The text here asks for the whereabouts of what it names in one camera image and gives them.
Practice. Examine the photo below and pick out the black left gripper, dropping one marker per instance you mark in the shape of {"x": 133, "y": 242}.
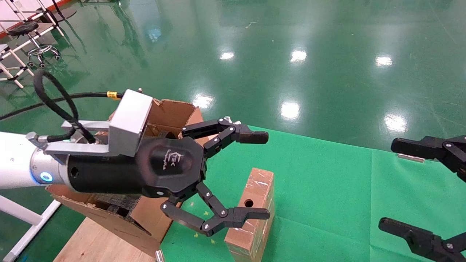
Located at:
{"x": 167, "y": 163}

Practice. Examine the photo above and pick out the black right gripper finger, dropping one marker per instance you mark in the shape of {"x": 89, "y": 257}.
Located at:
{"x": 418, "y": 145}
{"x": 418, "y": 238}

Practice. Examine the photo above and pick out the small taped cardboard box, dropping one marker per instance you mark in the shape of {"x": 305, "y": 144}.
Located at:
{"x": 255, "y": 189}

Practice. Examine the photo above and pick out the large open torn carton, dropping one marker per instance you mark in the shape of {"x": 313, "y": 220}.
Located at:
{"x": 167, "y": 112}

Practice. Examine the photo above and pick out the green cloth mat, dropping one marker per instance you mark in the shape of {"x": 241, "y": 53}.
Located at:
{"x": 327, "y": 200}

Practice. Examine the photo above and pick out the white pipe rack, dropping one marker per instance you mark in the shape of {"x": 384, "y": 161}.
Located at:
{"x": 16, "y": 77}

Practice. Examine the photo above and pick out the black wheeled stool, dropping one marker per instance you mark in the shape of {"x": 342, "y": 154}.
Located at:
{"x": 23, "y": 28}

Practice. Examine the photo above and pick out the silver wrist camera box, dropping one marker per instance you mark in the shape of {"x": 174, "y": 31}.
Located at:
{"x": 129, "y": 123}

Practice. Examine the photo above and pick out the white tube frame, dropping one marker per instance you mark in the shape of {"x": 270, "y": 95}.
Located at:
{"x": 22, "y": 212}

